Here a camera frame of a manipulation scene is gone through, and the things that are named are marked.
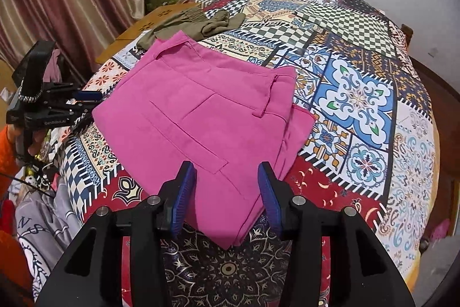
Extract patchwork printed blanket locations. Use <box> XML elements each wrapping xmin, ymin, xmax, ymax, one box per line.
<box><xmin>34</xmin><ymin>0</ymin><xmax>441</xmax><ymax>307</ymax></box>

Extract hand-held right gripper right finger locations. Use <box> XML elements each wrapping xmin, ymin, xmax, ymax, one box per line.
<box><xmin>257</xmin><ymin>162</ymin><xmax>414</xmax><ymax>307</ymax></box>

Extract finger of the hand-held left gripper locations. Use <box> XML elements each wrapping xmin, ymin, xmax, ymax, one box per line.
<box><xmin>66</xmin><ymin>102</ymin><xmax>98</xmax><ymax>129</ymax></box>
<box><xmin>46</xmin><ymin>82</ymin><xmax>103</xmax><ymax>103</ymax></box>

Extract pink shoe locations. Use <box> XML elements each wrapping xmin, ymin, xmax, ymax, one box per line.
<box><xmin>429</xmin><ymin>219</ymin><xmax>451</xmax><ymax>243</ymax></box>

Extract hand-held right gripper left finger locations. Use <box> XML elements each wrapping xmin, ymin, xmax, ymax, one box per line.
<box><xmin>34</xmin><ymin>161</ymin><xmax>198</xmax><ymax>307</ymax></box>

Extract person's left forearm orange sleeve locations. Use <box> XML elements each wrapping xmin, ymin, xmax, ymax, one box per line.
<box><xmin>0</xmin><ymin>125</ymin><xmax>23</xmax><ymax>201</ymax></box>

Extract grey printed cloth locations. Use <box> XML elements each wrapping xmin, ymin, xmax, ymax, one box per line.
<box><xmin>14</xmin><ymin>180</ymin><xmax>89</xmax><ymax>302</ymax></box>

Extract olive garment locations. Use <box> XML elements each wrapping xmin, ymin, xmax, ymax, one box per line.
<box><xmin>135</xmin><ymin>8</ymin><xmax>247</xmax><ymax>51</ymax></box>

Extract person's left hand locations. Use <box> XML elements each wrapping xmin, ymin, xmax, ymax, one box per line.
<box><xmin>7</xmin><ymin>125</ymin><xmax>48</xmax><ymax>159</ymax></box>

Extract wooden bed post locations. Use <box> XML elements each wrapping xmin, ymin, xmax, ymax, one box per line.
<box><xmin>400</xmin><ymin>24</ymin><xmax>415</xmax><ymax>49</ymax></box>

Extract pink pants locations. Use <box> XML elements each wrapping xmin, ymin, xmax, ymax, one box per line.
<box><xmin>91</xmin><ymin>31</ymin><xmax>319</xmax><ymax>251</ymax></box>

